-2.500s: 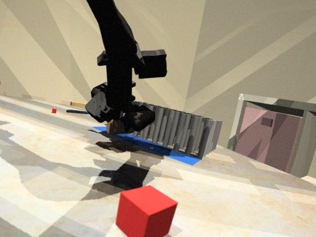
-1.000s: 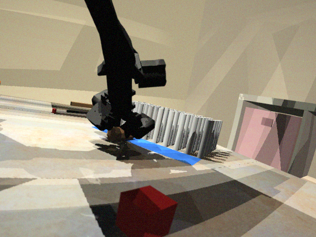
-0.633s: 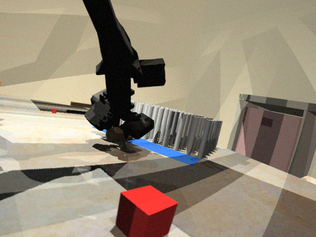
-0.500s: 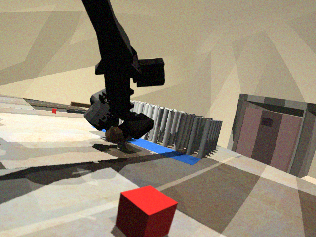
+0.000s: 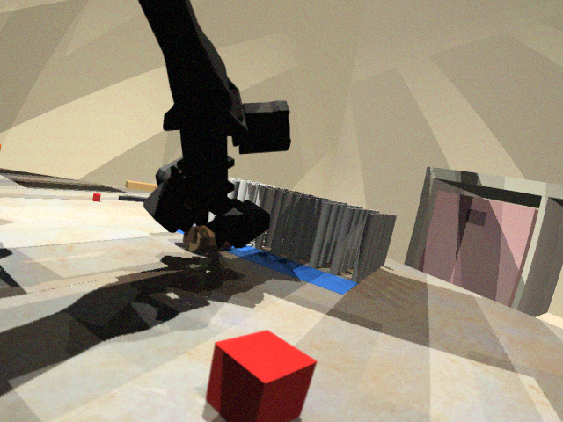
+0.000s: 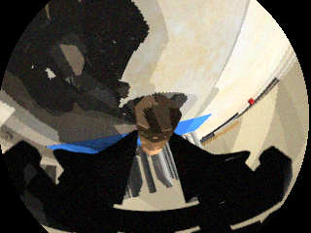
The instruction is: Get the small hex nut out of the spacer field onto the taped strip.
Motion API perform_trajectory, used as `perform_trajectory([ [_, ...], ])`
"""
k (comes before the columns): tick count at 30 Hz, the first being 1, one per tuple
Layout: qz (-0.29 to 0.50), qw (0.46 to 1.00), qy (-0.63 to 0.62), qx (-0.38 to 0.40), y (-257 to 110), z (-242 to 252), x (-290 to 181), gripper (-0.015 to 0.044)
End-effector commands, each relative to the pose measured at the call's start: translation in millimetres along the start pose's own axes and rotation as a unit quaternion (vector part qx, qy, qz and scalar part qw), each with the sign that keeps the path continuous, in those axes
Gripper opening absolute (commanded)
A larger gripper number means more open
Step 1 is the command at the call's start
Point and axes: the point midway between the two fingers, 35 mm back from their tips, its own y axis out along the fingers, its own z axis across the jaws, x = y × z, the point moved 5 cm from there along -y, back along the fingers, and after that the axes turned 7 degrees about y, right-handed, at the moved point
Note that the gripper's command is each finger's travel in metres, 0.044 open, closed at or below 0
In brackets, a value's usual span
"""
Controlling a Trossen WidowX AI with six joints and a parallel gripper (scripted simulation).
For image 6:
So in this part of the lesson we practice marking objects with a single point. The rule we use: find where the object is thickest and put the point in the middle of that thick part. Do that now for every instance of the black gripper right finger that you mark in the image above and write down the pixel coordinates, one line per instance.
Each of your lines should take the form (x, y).
(197, 168)

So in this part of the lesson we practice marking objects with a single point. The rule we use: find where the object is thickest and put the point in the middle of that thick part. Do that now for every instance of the blue flat strip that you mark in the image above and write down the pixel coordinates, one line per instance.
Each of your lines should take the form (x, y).
(94, 146)

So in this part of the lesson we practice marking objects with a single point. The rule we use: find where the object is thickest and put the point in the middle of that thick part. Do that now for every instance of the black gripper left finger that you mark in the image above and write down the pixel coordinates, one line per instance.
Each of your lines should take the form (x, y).
(110, 167)

